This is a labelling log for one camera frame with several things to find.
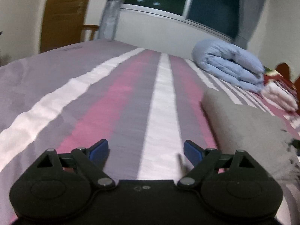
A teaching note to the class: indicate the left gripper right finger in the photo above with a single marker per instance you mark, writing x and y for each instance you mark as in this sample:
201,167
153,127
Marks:
204,162

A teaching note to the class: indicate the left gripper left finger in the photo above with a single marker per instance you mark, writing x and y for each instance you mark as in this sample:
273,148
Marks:
88,161

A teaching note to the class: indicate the grey pants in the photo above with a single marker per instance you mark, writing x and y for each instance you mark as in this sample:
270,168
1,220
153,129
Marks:
263,136

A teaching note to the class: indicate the striped purple pink bedsheet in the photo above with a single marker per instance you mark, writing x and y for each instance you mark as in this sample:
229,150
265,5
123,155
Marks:
144,103

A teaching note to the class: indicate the folded white blanket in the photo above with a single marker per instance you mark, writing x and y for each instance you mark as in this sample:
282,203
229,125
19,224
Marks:
276,93

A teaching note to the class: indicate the folded light blue duvet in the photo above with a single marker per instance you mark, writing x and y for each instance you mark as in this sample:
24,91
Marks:
229,63

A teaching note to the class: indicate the folded red cloth stack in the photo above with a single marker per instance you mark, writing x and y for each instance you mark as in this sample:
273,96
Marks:
281,75

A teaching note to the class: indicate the red wooden headboard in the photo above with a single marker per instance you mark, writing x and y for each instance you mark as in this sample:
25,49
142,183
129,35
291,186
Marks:
290,74

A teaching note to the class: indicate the wooden chair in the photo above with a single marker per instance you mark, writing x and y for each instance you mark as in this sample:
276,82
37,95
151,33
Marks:
91,28

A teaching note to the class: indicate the brown wooden door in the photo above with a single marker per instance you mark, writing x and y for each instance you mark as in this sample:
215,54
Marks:
62,23

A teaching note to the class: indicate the left grey curtain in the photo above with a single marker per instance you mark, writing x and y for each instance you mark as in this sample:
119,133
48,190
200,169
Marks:
109,20

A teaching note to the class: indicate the grey curtain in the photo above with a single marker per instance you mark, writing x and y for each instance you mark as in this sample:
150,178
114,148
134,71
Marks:
248,18
109,20

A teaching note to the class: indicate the right grey curtain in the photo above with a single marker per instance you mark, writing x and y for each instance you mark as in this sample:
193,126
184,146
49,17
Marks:
248,18

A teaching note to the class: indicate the window with white frame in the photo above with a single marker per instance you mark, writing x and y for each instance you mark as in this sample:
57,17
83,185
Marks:
221,16

